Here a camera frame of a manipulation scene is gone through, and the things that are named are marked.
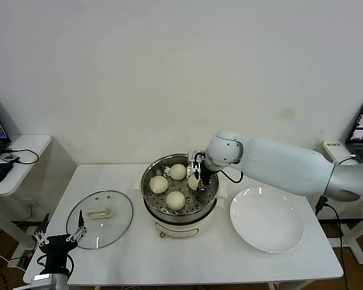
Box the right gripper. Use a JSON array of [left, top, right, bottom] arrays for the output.
[[187, 149, 214, 192]]

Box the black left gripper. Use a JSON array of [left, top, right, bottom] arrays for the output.
[[33, 210, 88, 274]]

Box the glass lid with cream handle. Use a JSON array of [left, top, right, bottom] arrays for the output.
[[66, 190, 134, 250]]

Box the stainless steel steamer basket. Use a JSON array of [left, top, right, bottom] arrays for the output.
[[141, 154, 220, 216]]

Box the cream electric cooking pot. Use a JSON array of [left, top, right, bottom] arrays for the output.
[[133, 178, 229, 240]]

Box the white round plate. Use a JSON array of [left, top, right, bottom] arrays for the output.
[[230, 187, 306, 254]]

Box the white side table rounded corner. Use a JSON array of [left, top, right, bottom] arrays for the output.
[[0, 134, 53, 251]]

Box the small black usb hub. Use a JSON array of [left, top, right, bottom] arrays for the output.
[[1, 153, 21, 164]]

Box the white side table with label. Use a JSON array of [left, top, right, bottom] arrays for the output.
[[322, 140, 363, 266]]

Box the thin black hub cable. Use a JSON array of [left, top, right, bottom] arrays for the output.
[[5, 147, 40, 166]]

